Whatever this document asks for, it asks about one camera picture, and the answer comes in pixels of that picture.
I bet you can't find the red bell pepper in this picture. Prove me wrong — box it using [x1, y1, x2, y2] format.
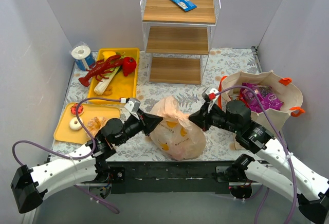
[122, 57, 137, 77]

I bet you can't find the white wire wooden shelf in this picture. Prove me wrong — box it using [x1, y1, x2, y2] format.
[140, 0, 221, 85]

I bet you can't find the banana print plastic bag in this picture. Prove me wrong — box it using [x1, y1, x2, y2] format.
[150, 96, 206, 161]

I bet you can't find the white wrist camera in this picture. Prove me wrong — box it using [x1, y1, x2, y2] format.
[120, 98, 141, 120]
[202, 87, 219, 113]

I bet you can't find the blue snack packet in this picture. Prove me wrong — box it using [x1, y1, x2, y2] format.
[170, 0, 197, 12]

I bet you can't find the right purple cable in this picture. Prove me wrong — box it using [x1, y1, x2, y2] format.
[214, 85, 299, 224]

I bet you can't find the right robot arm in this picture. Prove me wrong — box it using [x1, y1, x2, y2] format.
[189, 100, 328, 223]

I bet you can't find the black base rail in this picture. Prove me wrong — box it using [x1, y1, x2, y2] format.
[97, 160, 258, 194]

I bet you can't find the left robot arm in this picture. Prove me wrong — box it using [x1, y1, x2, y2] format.
[10, 111, 163, 214]

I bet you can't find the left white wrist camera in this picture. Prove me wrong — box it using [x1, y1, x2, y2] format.
[120, 98, 141, 120]

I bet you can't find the purple snack bag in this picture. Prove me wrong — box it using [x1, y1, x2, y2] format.
[240, 83, 284, 113]

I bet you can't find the white leek stalk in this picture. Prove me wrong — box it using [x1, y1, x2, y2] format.
[94, 66, 122, 95]

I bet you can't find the beige canvas tote bag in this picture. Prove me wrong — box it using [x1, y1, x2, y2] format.
[217, 71, 305, 134]

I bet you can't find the blue wrapped paper roll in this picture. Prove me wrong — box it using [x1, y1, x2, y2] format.
[70, 42, 96, 71]

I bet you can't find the red candy bag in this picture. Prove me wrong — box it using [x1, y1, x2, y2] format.
[229, 90, 249, 108]

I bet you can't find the yellow vegetable bin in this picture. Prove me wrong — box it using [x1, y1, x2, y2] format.
[87, 48, 139, 99]

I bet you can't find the yellow flat tray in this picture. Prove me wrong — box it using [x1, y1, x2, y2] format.
[53, 102, 121, 144]

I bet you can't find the white ring donut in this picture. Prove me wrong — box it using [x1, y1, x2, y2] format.
[69, 117, 83, 130]

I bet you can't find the red toy lobster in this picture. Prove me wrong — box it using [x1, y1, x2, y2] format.
[79, 54, 123, 87]

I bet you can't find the red frosted donut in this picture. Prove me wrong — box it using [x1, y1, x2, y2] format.
[70, 103, 84, 116]

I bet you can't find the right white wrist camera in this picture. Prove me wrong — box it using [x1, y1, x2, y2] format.
[202, 87, 219, 113]

